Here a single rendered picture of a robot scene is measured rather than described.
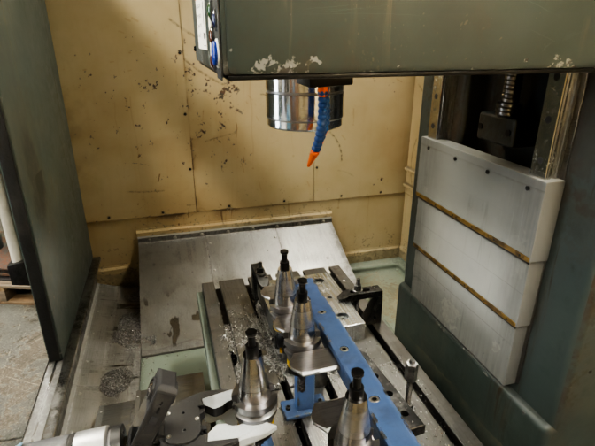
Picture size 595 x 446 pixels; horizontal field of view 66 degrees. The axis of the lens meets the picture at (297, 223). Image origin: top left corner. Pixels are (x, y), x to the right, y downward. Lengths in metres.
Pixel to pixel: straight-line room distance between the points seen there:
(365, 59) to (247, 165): 1.42
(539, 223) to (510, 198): 0.09
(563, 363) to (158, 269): 1.48
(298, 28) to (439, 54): 0.21
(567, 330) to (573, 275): 0.12
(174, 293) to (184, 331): 0.18
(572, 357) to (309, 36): 0.84
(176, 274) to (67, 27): 1.00
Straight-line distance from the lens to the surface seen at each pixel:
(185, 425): 0.68
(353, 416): 0.57
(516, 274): 1.13
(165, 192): 2.03
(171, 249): 2.06
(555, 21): 0.83
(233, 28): 0.61
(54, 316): 1.49
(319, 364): 0.73
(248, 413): 0.65
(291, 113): 0.91
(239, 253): 2.03
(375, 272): 2.35
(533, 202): 1.05
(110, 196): 2.04
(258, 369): 0.63
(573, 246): 1.06
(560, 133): 1.04
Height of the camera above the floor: 1.68
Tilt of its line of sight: 22 degrees down
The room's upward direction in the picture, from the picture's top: straight up
